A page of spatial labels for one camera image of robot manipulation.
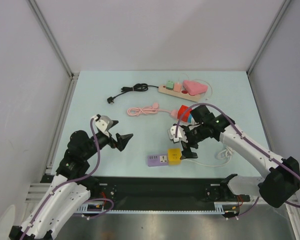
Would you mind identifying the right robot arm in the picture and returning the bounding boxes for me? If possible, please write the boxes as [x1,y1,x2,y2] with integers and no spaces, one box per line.
[169,103,300,208]

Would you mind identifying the purple power strip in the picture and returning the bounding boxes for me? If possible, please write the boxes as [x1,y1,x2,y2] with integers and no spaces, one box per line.
[147,154,169,167]

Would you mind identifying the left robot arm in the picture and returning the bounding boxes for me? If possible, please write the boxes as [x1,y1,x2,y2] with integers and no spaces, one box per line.
[8,114,134,240]

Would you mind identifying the orange adapter plug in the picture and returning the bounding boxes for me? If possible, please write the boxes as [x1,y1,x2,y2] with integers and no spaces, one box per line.
[173,82,182,93]

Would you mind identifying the beige power strip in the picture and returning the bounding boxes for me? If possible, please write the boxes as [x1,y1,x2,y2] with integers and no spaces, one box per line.
[158,85,206,103]

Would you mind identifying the black power cable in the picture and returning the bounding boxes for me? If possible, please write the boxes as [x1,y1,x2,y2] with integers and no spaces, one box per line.
[106,83,159,105]

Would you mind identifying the green adapter plug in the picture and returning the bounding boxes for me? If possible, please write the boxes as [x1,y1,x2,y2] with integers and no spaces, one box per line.
[165,80,175,90]

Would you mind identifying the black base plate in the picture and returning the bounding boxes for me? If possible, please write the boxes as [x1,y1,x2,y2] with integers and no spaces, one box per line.
[88,176,253,212]

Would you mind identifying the pink power strip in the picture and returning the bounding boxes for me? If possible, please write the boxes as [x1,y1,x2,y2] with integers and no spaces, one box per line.
[170,109,188,123]

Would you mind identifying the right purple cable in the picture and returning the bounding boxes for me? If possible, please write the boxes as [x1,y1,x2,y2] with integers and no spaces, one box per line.
[174,102,300,209]

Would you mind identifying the pink triangular socket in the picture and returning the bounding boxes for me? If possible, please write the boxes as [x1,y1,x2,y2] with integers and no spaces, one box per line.
[182,80,208,96]

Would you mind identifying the white power strip cable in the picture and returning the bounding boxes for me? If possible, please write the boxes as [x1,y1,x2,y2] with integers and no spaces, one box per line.
[181,145,236,168]

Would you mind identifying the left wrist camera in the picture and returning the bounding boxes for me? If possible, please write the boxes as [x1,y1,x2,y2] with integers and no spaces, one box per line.
[91,115,114,138]

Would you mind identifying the blue adapter plug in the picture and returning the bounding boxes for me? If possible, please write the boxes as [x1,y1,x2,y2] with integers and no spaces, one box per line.
[187,114,195,124]

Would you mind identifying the yellow cube socket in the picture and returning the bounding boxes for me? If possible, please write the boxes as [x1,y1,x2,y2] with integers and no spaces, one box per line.
[167,148,182,166]

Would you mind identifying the red cube socket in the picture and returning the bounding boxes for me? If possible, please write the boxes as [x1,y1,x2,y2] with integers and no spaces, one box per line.
[177,105,192,121]

